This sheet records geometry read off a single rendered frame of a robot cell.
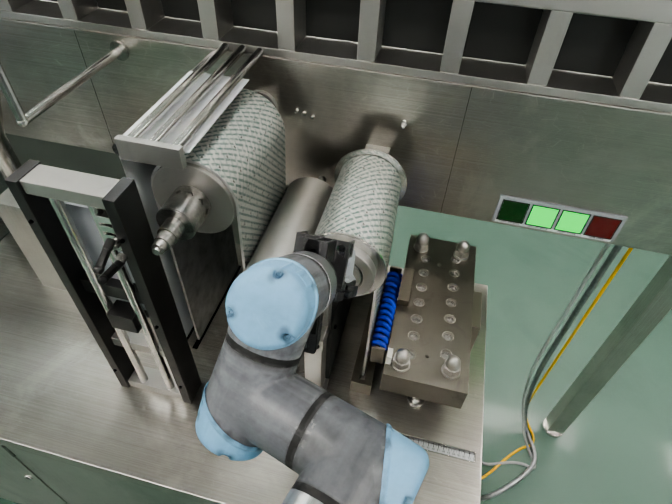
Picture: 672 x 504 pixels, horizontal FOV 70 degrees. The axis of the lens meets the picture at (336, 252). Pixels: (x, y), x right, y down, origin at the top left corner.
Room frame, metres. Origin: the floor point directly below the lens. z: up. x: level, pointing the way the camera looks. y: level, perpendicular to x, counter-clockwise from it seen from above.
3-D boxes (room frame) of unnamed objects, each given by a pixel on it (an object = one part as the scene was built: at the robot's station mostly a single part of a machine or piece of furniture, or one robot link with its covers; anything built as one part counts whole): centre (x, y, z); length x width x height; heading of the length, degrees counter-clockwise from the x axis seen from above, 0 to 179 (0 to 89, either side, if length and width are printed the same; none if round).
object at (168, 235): (0.50, 0.25, 1.33); 0.06 x 0.03 x 0.03; 168
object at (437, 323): (0.65, -0.22, 1.00); 0.40 x 0.16 x 0.06; 168
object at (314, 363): (0.50, 0.03, 1.05); 0.06 x 0.05 x 0.31; 168
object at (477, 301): (0.65, -0.31, 0.96); 0.10 x 0.03 x 0.11; 168
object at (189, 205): (0.56, 0.24, 1.33); 0.06 x 0.06 x 0.06; 78
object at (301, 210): (0.68, 0.08, 1.17); 0.26 x 0.12 x 0.12; 168
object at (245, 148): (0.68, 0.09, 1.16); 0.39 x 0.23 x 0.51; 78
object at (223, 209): (0.71, 0.21, 1.33); 0.25 x 0.14 x 0.14; 168
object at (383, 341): (0.63, -0.12, 1.03); 0.21 x 0.04 x 0.03; 168
